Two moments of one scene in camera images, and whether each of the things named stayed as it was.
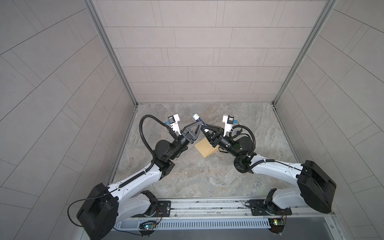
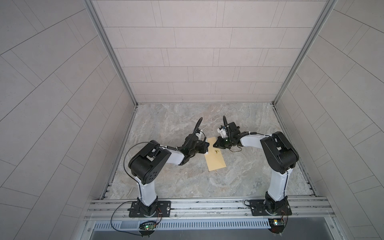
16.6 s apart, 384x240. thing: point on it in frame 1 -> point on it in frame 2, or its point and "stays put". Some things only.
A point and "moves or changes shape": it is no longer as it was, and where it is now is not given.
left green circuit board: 147,225 stays put
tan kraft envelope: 205,148 moves or changes shape
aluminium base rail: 234,208 stays put
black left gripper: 186,137 -> 202,144
